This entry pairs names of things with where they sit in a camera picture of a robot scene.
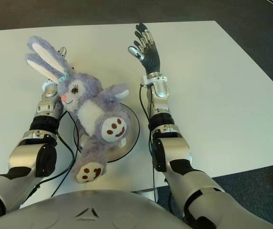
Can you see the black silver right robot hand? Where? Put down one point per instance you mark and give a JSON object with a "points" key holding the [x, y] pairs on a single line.
{"points": [[151, 59]]}

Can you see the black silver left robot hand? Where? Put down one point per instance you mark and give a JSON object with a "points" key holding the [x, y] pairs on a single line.
{"points": [[62, 51]]}

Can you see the purple plush bunny doll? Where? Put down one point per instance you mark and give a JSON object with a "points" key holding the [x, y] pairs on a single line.
{"points": [[88, 112]]}

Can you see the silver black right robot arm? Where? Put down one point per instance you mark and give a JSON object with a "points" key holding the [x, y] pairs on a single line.
{"points": [[176, 148]]}

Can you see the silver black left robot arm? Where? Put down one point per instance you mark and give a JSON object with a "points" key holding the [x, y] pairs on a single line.
{"points": [[19, 157]]}

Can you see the white plate with black rim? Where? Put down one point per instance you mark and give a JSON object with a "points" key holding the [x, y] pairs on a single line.
{"points": [[130, 133]]}

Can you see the grey robot torso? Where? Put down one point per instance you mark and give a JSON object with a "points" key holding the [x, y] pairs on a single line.
{"points": [[91, 212]]}

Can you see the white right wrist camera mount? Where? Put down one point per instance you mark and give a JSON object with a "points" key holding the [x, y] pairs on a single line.
{"points": [[150, 79]]}

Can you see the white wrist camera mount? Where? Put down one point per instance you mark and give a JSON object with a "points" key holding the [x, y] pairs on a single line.
{"points": [[150, 79], [47, 83]]}

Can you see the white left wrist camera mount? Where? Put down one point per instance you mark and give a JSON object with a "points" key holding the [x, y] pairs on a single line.
{"points": [[47, 83]]}

